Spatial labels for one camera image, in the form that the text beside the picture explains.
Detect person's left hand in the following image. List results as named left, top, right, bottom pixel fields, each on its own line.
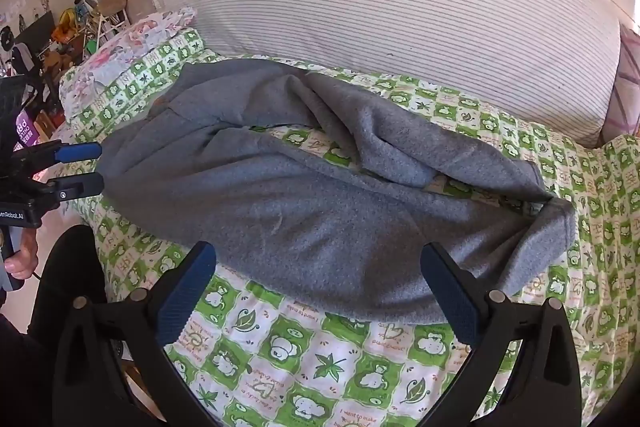
left=2, top=227, right=39, bottom=281

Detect beige chair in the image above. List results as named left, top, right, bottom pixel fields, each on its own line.
left=97, top=0, right=129, bottom=40

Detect grey pants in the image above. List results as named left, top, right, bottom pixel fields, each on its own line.
left=97, top=58, right=577, bottom=325

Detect green patterned bedsheet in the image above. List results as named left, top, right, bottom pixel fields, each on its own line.
left=50, top=27, right=640, bottom=427

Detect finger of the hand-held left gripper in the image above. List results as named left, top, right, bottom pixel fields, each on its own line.
left=35, top=172, right=106, bottom=208
left=32, top=142, right=103, bottom=166

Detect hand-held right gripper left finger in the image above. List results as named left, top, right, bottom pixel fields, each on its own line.
left=52, top=241, right=218, bottom=427

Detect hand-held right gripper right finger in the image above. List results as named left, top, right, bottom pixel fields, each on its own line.
left=420, top=242, right=583, bottom=427

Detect striped white pillow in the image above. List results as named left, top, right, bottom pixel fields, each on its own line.
left=151, top=0, right=622, bottom=148

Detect pink plaid cushion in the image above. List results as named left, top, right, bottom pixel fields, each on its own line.
left=600, top=24, right=640, bottom=145

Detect floral pillow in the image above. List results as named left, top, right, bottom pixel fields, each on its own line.
left=59, top=6, right=198, bottom=118

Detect black monitor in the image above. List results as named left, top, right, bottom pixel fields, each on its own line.
left=15, top=13, right=56, bottom=54

